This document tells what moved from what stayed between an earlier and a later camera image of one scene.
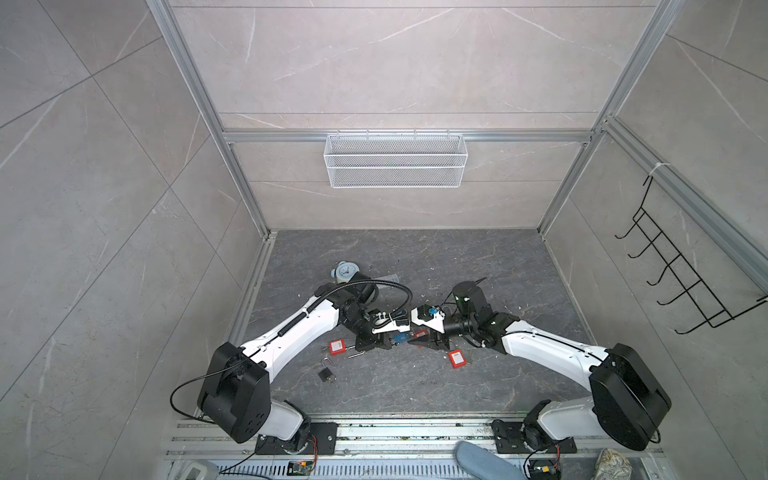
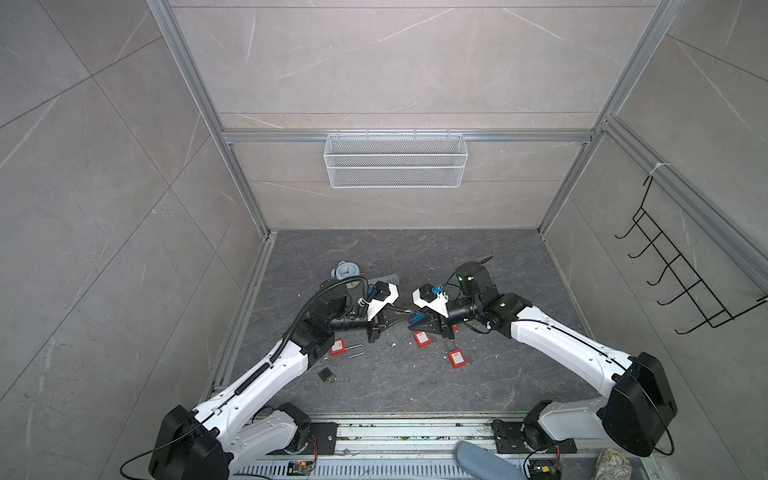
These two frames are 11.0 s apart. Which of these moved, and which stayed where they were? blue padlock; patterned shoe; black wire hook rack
Moved: blue padlock
Stayed: black wire hook rack; patterned shoe
